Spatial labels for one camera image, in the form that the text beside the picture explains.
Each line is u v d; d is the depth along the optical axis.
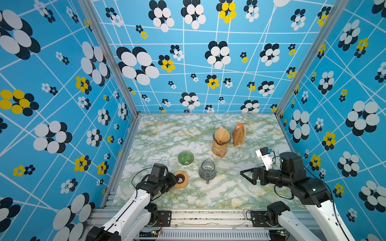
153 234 0.70
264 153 0.60
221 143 0.91
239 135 0.96
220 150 0.91
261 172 0.58
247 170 0.61
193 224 0.72
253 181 0.57
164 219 0.74
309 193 0.44
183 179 0.86
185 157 0.96
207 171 0.91
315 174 0.87
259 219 0.73
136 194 0.55
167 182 0.75
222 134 0.90
